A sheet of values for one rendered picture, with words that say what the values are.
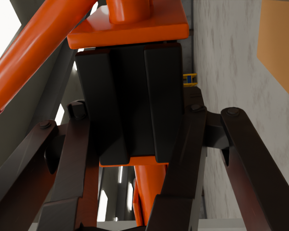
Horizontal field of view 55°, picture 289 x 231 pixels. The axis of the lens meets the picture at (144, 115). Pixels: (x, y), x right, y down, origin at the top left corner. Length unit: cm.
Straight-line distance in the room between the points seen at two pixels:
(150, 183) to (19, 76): 11
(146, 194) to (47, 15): 13
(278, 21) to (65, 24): 22
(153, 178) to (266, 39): 22
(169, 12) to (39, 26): 8
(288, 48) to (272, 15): 5
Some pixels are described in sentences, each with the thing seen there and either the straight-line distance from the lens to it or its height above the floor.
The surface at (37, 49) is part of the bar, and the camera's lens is 19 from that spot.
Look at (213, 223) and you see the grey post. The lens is 324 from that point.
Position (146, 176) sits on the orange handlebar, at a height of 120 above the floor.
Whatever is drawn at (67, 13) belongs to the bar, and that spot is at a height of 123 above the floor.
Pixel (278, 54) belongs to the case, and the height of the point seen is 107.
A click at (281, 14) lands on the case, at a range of 31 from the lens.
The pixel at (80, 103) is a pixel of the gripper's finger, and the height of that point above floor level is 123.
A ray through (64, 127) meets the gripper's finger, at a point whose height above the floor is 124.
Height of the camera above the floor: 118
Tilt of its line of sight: 7 degrees up
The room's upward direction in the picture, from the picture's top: 94 degrees counter-clockwise
